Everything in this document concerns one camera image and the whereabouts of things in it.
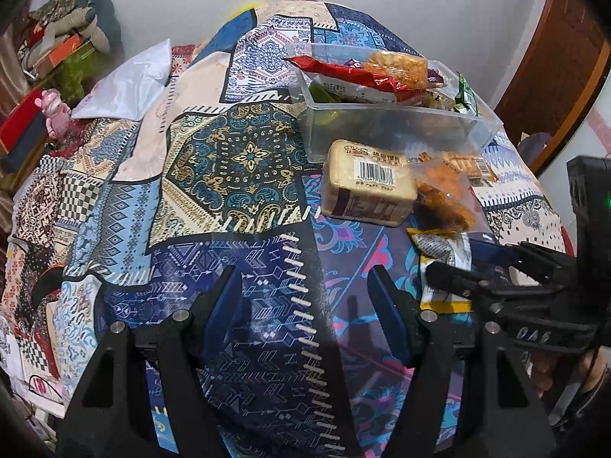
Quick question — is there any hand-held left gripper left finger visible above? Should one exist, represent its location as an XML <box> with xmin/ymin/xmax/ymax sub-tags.
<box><xmin>55</xmin><ymin>264</ymin><xmax>244</xmax><ymax>458</ymax></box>

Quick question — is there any patchwork patterned blanket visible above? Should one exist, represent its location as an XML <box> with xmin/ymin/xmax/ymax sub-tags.
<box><xmin>0</xmin><ymin>0</ymin><xmax>574</xmax><ymax>458</ymax></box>

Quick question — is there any white pillow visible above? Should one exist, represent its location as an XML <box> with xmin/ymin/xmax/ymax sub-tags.
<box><xmin>71</xmin><ymin>38</ymin><xmax>173</xmax><ymax>122</ymax></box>

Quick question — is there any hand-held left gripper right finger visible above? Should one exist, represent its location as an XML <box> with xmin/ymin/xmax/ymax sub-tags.
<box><xmin>370</xmin><ymin>264</ymin><xmax>557</xmax><ymax>458</ymax></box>

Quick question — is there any grey-blue cloth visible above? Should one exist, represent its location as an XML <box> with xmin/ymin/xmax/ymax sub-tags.
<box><xmin>518</xmin><ymin>131</ymin><xmax>554</xmax><ymax>173</ymax></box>

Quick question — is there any clear plastic container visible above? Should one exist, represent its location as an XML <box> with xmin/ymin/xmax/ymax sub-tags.
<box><xmin>289</xmin><ymin>43</ymin><xmax>502</xmax><ymax>163</ymax></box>

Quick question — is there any clear bag of orange snacks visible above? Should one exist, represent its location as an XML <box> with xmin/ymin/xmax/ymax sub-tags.
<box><xmin>413</xmin><ymin>160</ymin><xmax>478</xmax><ymax>234</ymax></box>

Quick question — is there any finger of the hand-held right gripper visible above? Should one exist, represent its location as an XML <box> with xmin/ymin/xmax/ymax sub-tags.
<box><xmin>425</xmin><ymin>261</ymin><xmax>564</xmax><ymax>316</ymax></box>
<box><xmin>465</xmin><ymin>239</ymin><xmax>578</xmax><ymax>288</ymax></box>

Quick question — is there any grey-blue plush cushion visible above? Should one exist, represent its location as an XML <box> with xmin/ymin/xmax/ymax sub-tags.
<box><xmin>79</xmin><ymin>0</ymin><xmax>122</xmax><ymax>53</ymax></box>

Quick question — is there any green-edged crisps bag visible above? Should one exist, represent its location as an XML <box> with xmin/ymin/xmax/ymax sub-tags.
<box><xmin>308</xmin><ymin>79</ymin><xmax>399</xmax><ymax>120</ymax></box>

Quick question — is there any red box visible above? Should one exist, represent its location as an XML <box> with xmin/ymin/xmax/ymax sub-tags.
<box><xmin>0</xmin><ymin>90</ymin><xmax>48</xmax><ymax>153</ymax></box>

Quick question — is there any grey-white snack packet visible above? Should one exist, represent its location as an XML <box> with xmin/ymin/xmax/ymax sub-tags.
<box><xmin>406</xmin><ymin>228</ymin><xmax>475</xmax><ymax>316</ymax></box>

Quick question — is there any small brown snack pack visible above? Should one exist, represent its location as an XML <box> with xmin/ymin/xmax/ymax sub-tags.
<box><xmin>417</xmin><ymin>150</ymin><xmax>497</xmax><ymax>184</ymax></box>

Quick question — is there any person's right hand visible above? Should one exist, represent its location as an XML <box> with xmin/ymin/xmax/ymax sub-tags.
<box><xmin>529</xmin><ymin>349</ymin><xmax>559</xmax><ymax>399</ymax></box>

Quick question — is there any brown wooden door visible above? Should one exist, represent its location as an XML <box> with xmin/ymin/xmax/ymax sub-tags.
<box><xmin>494</xmin><ymin>0</ymin><xmax>611</xmax><ymax>173</ymax></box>

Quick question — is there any green snack packet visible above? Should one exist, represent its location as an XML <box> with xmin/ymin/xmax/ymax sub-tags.
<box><xmin>451</xmin><ymin>71</ymin><xmax>480</xmax><ymax>118</ymax></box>

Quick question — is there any striped grey plush toy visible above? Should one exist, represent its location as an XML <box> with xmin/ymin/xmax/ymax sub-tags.
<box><xmin>45</xmin><ymin>7</ymin><xmax>113</xmax><ymax>53</ymax></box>

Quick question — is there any orange cardboard box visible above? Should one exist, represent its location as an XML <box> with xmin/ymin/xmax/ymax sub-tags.
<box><xmin>36</xmin><ymin>33</ymin><xmax>84</xmax><ymax>74</ymax></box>

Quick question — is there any yellow plastic object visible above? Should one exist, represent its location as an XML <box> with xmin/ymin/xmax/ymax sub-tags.
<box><xmin>229</xmin><ymin>0</ymin><xmax>263</xmax><ymax>18</ymax></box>

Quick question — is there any red snack packet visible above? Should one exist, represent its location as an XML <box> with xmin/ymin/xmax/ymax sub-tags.
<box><xmin>286</xmin><ymin>55</ymin><xmax>425</xmax><ymax>106</ymax></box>

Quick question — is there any dark patterned cloth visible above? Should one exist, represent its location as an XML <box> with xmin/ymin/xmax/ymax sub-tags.
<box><xmin>29</xmin><ymin>0</ymin><xmax>79</xmax><ymax>22</ymax></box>

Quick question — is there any beige cracker pack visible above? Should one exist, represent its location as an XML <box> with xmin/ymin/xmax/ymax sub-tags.
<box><xmin>320</xmin><ymin>139</ymin><xmax>418</xmax><ymax>227</ymax></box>

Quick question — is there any purple snack packet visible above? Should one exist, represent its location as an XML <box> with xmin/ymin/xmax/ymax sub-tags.
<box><xmin>425</xmin><ymin>67</ymin><xmax>449</xmax><ymax>91</ymax></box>

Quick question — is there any pink toy figurine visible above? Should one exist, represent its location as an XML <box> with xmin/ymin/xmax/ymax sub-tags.
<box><xmin>40</xmin><ymin>90</ymin><xmax>72</xmax><ymax>144</ymax></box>

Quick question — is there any yellow biscuit pack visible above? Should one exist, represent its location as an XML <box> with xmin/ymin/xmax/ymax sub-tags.
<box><xmin>365</xmin><ymin>52</ymin><xmax>428</xmax><ymax>89</ymax></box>

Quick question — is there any dark blue box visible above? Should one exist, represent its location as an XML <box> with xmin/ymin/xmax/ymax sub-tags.
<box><xmin>0</xmin><ymin>124</ymin><xmax>51</xmax><ymax>175</ymax></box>

